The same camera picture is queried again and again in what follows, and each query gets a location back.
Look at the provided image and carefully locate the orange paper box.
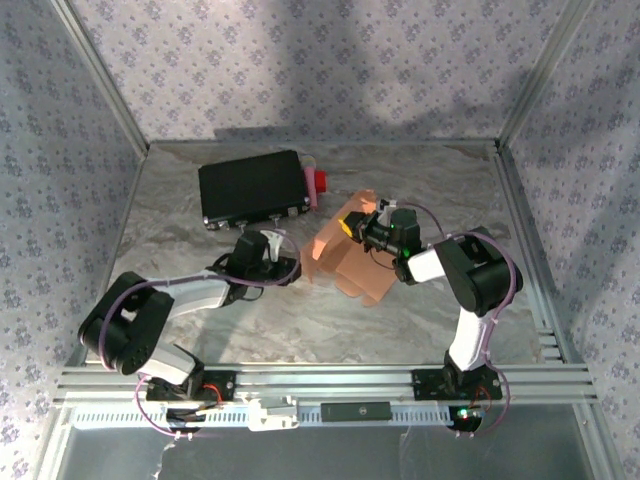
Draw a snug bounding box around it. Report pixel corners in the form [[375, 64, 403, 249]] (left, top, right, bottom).
[[301, 188, 400, 308]]

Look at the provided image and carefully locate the pink tube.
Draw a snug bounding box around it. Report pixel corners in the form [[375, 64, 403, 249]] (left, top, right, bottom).
[[301, 153, 322, 209]]

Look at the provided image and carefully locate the black case with metal latches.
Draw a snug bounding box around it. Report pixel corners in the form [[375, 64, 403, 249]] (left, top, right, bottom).
[[197, 149, 312, 236]]

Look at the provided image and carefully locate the flat black device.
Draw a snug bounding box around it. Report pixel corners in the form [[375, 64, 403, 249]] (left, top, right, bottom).
[[319, 401, 393, 424]]

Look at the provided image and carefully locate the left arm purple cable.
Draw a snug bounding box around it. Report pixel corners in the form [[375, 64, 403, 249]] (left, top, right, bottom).
[[97, 227, 304, 374]]

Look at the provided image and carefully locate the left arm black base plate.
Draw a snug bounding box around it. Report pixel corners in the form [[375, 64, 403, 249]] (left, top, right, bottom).
[[143, 369, 237, 404]]

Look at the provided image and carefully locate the aluminium table edge rail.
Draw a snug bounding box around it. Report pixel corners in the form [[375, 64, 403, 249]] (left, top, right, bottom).
[[67, 144, 151, 369], [492, 142, 584, 366]]

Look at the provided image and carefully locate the wide aluminium base rail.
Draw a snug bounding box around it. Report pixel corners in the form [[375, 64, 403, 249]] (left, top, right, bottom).
[[52, 363, 600, 407]]

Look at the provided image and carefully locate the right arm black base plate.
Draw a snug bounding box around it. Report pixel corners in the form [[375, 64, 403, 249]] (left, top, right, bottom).
[[410, 368, 503, 402]]

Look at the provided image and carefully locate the white plastic bracket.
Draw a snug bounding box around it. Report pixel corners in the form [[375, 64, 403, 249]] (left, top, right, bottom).
[[234, 393, 301, 433]]

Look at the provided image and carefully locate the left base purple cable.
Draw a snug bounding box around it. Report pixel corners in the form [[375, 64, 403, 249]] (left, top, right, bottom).
[[134, 377, 224, 441]]

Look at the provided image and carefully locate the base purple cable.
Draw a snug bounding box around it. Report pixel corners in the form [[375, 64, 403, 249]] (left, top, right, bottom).
[[452, 369, 512, 440], [134, 377, 224, 441]]

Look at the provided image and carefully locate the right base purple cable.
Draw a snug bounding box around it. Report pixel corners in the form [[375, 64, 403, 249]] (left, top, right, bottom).
[[452, 369, 512, 440]]

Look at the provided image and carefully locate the white slotted cable duct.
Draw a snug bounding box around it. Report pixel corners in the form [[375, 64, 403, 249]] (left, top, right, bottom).
[[72, 402, 496, 430]]

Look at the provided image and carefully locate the aluminium corner post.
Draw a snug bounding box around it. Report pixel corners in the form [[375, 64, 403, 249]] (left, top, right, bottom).
[[49, 0, 151, 156], [497, 0, 599, 149]]

